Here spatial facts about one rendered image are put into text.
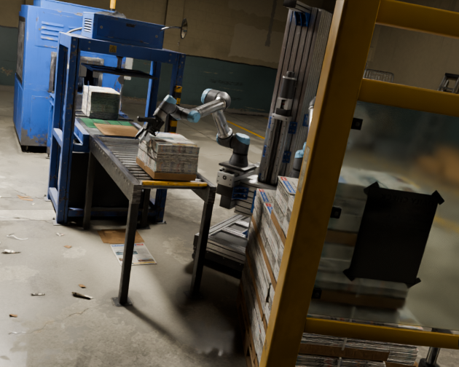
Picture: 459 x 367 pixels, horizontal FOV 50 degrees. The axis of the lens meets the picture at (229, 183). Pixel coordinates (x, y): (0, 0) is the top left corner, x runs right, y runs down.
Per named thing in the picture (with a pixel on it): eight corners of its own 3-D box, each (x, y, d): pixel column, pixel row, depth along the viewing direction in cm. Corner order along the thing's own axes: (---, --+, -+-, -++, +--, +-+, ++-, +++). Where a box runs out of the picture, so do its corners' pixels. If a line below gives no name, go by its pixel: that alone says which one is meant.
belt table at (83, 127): (157, 149, 437) (159, 138, 434) (81, 145, 406) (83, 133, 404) (135, 132, 496) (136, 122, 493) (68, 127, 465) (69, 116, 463)
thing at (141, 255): (157, 263, 378) (157, 263, 377) (120, 266, 364) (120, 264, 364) (143, 244, 409) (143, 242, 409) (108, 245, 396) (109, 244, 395)
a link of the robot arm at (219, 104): (237, 108, 350) (193, 127, 315) (225, 105, 355) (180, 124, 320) (238, 92, 344) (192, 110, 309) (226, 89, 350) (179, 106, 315)
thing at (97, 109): (118, 120, 488) (121, 93, 481) (87, 117, 474) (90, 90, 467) (109, 113, 520) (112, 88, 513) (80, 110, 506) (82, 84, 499)
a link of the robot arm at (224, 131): (232, 152, 381) (213, 98, 342) (217, 148, 389) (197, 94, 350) (241, 142, 387) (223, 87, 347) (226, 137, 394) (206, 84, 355)
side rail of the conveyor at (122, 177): (139, 203, 298) (141, 184, 295) (130, 203, 296) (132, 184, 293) (94, 148, 411) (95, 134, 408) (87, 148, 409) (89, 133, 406)
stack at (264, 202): (288, 306, 347) (313, 195, 325) (334, 433, 235) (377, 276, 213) (234, 301, 343) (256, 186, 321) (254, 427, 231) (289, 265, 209)
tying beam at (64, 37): (184, 65, 424) (186, 54, 422) (71, 49, 380) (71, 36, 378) (159, 58, 482) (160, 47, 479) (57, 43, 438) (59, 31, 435)
